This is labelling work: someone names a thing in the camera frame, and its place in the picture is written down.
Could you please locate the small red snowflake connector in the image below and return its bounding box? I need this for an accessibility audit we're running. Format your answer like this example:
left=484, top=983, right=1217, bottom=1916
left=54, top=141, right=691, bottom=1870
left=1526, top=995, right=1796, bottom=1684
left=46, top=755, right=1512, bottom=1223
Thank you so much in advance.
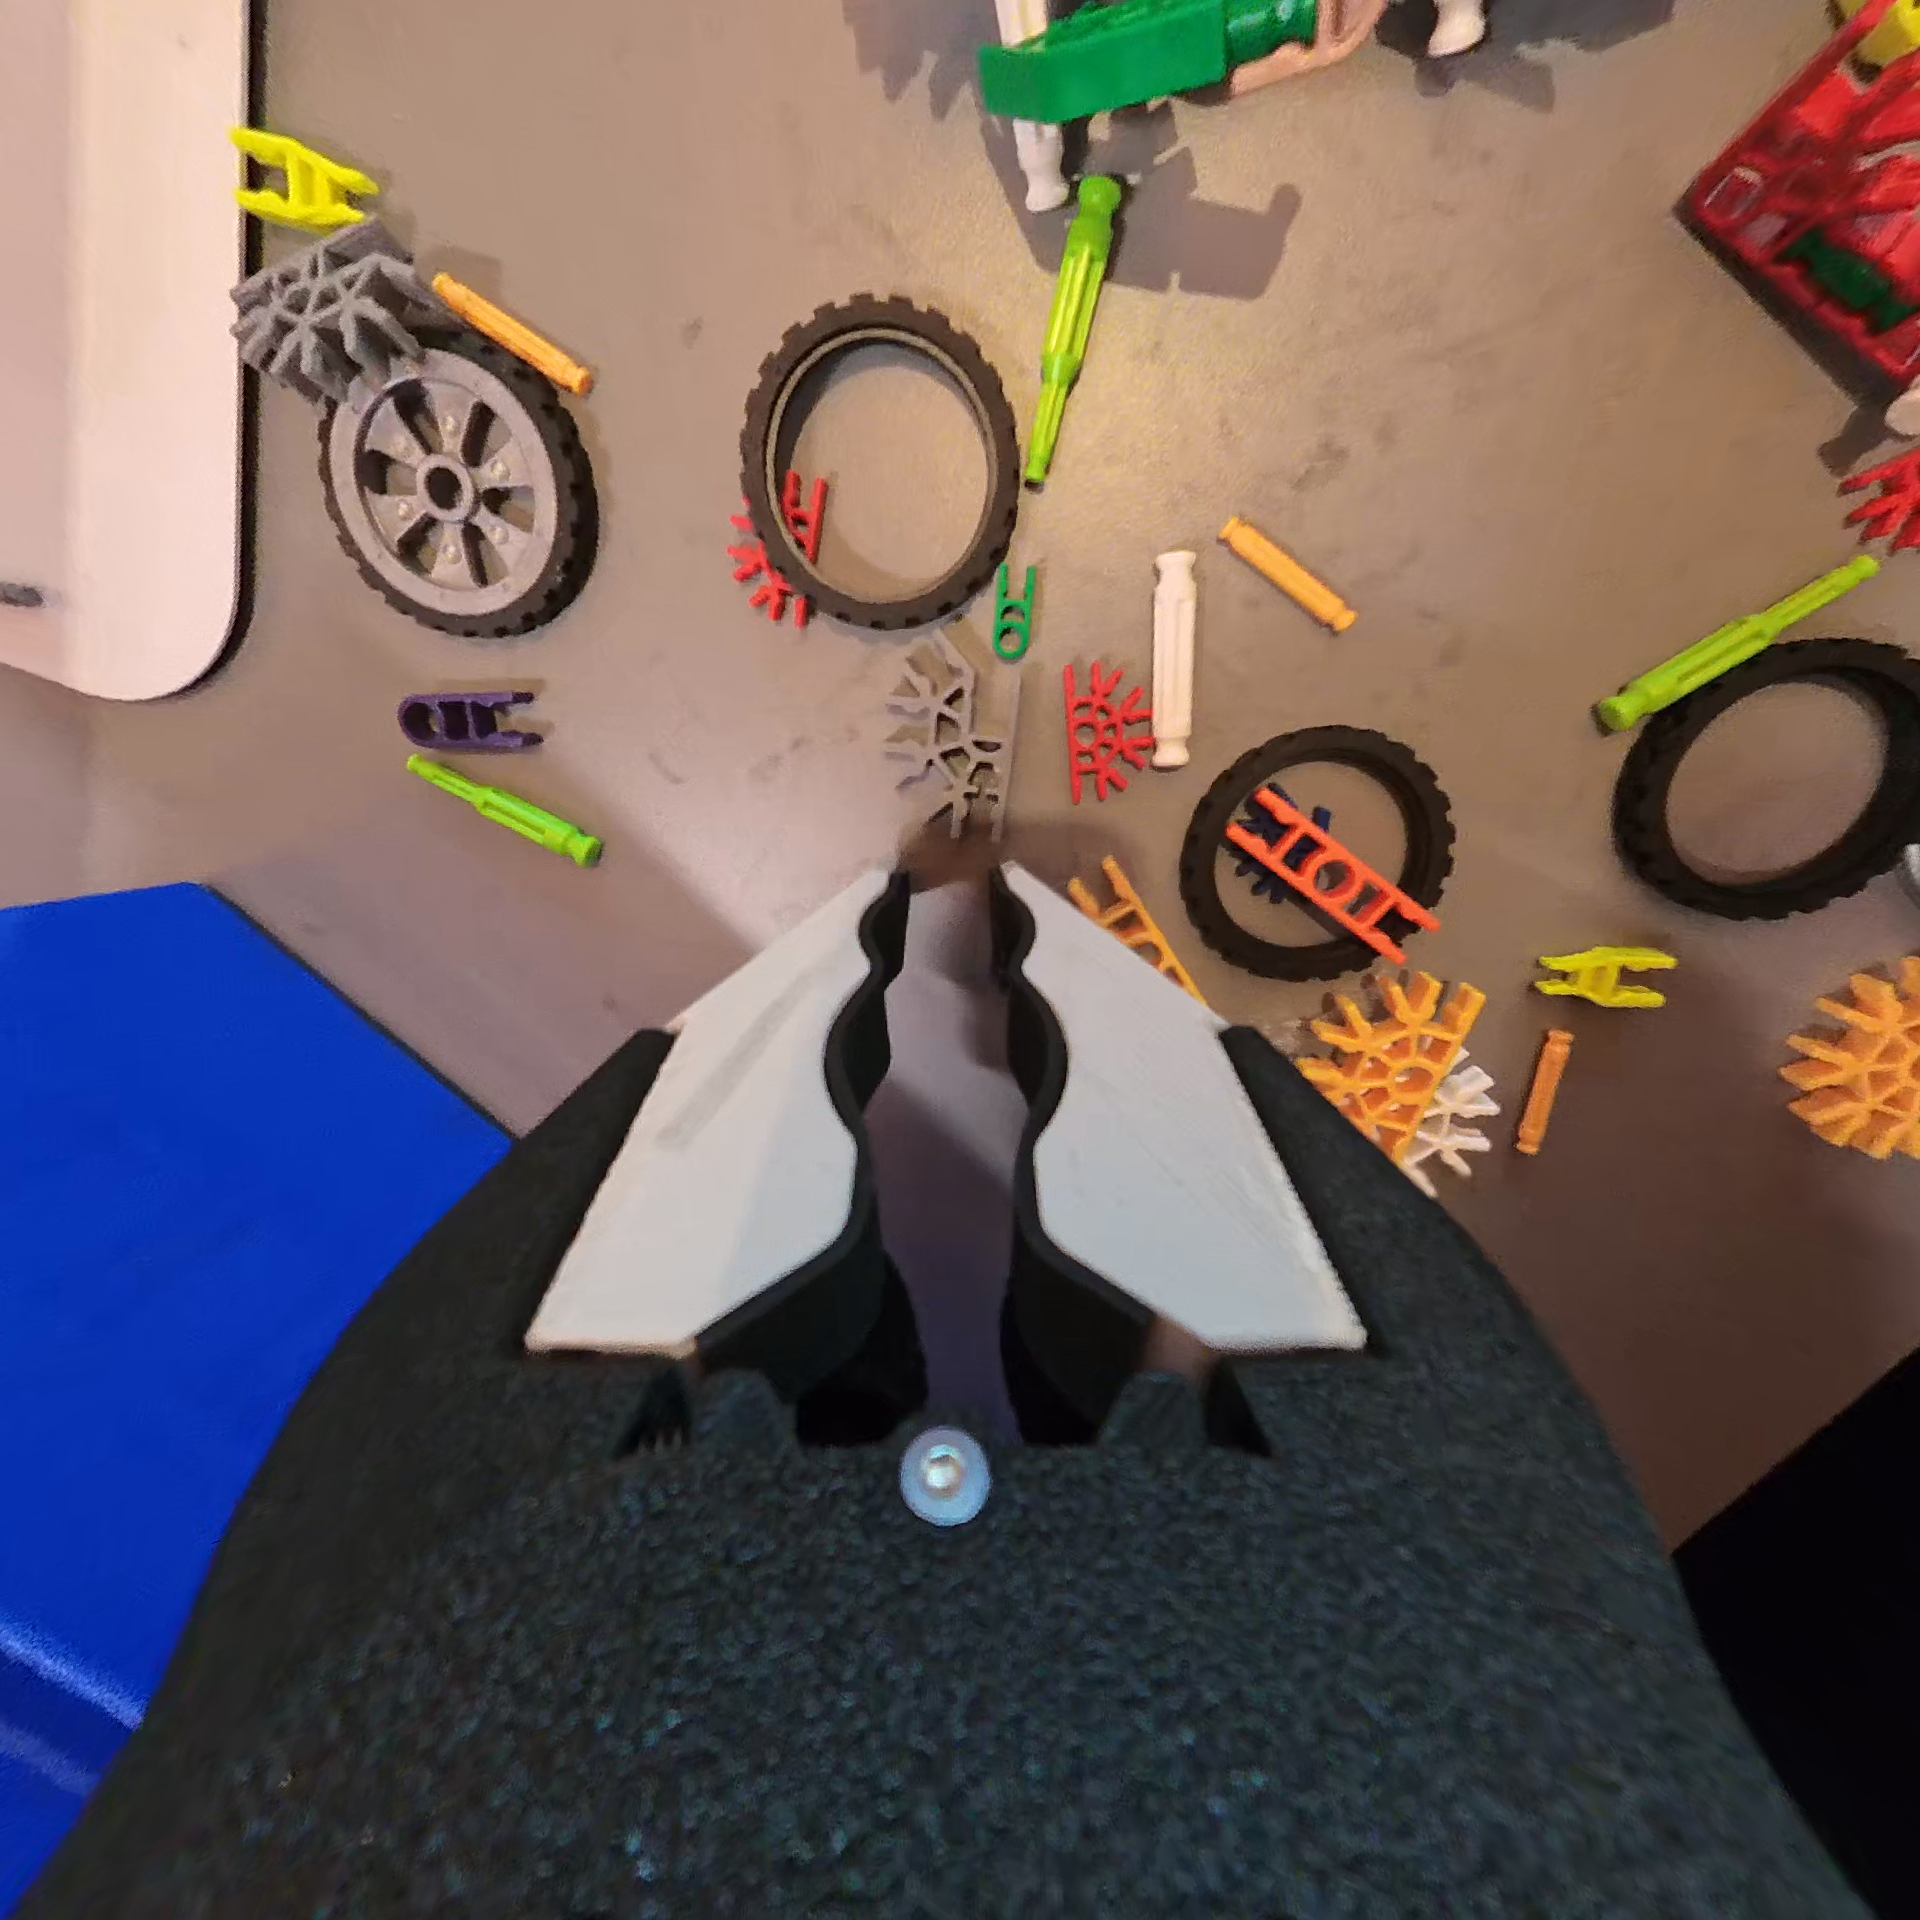
left=1841, top=450, right=1920, bottom=556

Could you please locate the orange-red ladder connector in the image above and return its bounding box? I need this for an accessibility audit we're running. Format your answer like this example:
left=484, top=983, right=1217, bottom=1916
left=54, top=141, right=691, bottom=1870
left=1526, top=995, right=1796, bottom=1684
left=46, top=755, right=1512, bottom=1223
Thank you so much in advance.
left=1222, top=788, right=1447, bottom=969

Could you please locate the red fan connector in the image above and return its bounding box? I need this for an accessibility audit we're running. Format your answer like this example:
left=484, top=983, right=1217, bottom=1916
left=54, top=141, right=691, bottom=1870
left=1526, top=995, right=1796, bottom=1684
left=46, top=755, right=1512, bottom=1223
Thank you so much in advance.
left=1061, top=660, right=1158, bottom=807
left=730, top=513, right=815, bottom=629

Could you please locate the purple clip connector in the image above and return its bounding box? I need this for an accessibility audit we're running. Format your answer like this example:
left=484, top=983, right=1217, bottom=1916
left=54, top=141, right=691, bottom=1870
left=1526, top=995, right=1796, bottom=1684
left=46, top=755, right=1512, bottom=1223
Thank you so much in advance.
left=395, top=689, right=543, bottom=755

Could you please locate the orange plastic rod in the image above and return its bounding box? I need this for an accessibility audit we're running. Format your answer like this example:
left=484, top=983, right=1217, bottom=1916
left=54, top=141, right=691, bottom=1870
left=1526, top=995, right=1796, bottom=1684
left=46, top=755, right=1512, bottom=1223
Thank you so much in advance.
left=1217, top=516, right=1359, bottom=636
left=429, top=272, right=599, bottom=401
left=1512, top=1029, right=1577, bottom=1158

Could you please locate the yellow clip connector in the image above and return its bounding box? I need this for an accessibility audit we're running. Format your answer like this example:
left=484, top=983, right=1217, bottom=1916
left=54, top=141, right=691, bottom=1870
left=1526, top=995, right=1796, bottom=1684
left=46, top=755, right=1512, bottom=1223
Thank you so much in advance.
left=1531, top=940, right=1683, bottom=1011
left=227, top=123, right=380, bottom=231

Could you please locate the blue plastic bin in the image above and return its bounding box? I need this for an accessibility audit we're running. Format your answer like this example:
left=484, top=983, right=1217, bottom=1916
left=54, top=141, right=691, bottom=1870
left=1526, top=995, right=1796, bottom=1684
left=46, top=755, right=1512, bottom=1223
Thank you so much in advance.
left=0, top=883, right=515, bottom=1867

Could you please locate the black tyre grey hub wheel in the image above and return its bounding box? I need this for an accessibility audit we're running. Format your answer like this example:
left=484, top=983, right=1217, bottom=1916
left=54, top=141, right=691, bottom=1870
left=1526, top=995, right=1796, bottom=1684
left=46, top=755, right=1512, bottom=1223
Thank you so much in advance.
left=314, top=329, right=602, bottom=644

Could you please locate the multicoloured construction toy model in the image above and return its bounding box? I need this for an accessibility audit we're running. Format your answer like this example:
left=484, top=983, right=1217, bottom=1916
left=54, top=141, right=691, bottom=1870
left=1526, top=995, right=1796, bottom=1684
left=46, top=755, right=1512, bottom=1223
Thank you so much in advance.
left=974, top=0, right=1920, bottom=441

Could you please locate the white plastic rod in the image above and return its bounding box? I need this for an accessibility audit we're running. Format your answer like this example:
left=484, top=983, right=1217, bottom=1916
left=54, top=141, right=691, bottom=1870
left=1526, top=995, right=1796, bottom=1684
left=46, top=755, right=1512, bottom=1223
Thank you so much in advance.
left=1152, top=548, right=1203, bottom=773

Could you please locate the grey snowflake connector stack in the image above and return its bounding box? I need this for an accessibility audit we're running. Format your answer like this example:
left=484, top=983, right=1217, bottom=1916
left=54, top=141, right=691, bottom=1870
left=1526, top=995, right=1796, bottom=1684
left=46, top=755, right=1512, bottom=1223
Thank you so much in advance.
left=227, top=221, right=442, bottom=410

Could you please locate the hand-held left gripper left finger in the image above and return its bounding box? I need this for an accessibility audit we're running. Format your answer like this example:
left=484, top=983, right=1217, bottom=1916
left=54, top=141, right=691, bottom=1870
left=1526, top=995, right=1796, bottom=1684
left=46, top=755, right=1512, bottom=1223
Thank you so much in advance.
left=527, top=867, right=924, bottom=1403

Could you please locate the dark blue connector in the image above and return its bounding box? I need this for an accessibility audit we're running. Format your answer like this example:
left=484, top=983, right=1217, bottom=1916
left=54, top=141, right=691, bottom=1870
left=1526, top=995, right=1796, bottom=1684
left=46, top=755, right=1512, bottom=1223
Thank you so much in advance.
left=1224, top=782, right=1340, bottom=903

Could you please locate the grey half-circle connector stack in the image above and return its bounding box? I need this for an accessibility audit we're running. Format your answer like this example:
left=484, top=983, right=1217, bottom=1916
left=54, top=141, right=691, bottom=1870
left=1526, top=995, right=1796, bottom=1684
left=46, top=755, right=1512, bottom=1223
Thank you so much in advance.
left=881, top=630, right=1028, bottom=844

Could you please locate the orange half-circle connector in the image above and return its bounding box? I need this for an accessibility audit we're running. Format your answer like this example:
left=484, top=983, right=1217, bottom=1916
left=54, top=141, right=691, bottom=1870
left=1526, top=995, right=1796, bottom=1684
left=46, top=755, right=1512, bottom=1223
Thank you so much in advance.
left=1780, top=955, right=1920, bottom=1164
left=1065, top=856, right=1209, bottom=1006

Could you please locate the white snowflake connector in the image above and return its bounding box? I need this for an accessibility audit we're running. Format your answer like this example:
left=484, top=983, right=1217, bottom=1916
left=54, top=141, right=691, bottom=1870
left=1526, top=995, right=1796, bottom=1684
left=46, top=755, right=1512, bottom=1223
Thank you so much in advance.
left=1395, top=1061, right=1501, bottom=1197

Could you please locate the orange snowflake connector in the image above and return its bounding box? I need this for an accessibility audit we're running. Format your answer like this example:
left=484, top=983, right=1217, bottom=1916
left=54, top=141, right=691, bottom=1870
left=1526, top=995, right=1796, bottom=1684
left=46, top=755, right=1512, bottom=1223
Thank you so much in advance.
left=1295, top=970, right=1490, bottom=1161

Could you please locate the lime green plastic rod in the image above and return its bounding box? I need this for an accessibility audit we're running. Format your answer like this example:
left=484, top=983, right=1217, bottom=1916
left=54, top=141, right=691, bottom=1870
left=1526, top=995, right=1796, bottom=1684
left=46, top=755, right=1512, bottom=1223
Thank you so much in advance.
left=1024, top=175, right=1125, bottom=491
left=1590, top=553, right=1883, bottom=736
left=408, top=755, right=604, bottom=869

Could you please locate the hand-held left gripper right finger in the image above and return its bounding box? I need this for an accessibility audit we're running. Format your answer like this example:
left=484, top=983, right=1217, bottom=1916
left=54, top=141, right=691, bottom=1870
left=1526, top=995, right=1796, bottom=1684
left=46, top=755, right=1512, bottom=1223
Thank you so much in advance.
left=990, top=863, right=1366, bottom=1441

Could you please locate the black rubber tyre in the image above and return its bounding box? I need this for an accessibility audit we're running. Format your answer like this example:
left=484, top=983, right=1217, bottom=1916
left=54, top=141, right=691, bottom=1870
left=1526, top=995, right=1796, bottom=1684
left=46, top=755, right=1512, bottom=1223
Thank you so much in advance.
left=740, top=294, right=1024, bottom=630
left=1610, top=638, right=1920, bottom=922
left=1180, top=725, right=1458, bottom=985

